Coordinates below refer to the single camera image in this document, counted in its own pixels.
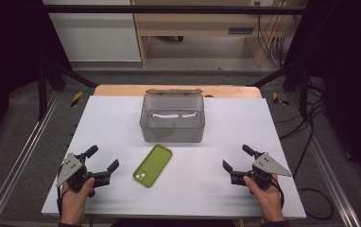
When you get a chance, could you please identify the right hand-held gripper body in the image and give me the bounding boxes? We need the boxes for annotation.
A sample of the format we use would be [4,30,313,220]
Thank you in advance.
[230,152,293,192]

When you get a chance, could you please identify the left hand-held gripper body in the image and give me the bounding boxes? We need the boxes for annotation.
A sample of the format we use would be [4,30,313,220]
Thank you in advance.
[56,152,111,199]

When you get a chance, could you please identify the green phone case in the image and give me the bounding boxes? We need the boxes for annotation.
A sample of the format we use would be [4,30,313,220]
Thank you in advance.
[132,144,174,189]

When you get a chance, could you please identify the transparent grey storage box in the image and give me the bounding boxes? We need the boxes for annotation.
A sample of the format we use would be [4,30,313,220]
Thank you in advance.
[139,88,207,144]

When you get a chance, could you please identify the person's left hand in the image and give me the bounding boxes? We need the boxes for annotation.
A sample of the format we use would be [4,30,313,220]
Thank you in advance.
[60,177,96,225]

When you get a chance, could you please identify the person's right hand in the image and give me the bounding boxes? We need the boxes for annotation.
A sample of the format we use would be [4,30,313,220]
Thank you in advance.
[242,174,286,223]

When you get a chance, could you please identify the white table board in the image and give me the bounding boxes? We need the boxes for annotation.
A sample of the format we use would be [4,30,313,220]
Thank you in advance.
[41,95,307,220]

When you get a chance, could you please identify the yellow black tape strip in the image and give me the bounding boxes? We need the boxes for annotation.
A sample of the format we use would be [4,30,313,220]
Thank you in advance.
[70,91,84,108]
[271,92,290,107]

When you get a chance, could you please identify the wooden table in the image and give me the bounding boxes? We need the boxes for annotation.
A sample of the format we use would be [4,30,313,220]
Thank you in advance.
[93,83,263,99]

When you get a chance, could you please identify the white cabinet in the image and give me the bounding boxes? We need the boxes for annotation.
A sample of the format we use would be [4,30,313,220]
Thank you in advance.
[42,0,142,62]

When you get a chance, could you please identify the black curtain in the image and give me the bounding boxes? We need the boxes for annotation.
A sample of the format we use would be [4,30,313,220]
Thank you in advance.
[0,0,73,154]
[282,0,361,185]

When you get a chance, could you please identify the light wooden desk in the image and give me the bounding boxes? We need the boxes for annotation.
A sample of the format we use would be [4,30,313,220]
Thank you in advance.
[130,0,309,68]

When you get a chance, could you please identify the right hand-held gripper cable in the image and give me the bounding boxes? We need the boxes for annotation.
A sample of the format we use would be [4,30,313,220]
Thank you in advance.
[271,175,286,210]

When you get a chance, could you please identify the hand-held gripper cable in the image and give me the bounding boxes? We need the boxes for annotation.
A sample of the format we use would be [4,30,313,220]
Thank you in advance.
[271,175,286,210]
[56,183,64,218]

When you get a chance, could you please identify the left hand-held gripper cable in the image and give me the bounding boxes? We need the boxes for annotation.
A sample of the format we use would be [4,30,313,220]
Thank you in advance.
[56,183,64,218]

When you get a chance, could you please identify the metal floor rail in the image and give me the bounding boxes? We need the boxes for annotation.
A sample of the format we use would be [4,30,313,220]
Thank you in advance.
[0,90,61,227]
[285,93,361,227]

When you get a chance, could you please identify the black floor cable bundle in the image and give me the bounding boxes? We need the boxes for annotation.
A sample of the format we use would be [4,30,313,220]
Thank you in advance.
[274,79,328,178]

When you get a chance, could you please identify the black looped floor cable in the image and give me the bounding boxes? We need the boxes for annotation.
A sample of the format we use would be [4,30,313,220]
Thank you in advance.
[297,187,335,221]

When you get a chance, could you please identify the black frame strut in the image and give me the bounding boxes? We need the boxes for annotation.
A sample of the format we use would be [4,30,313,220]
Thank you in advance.
[37,59,98,121]
[247,59,311,118]

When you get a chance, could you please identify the black hanging desk cables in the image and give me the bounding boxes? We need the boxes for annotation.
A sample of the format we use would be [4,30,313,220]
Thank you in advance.
[254,1,300,68]

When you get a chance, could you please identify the black horizontal frame bar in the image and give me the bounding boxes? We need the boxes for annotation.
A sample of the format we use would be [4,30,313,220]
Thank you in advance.
[42,4,309,15]

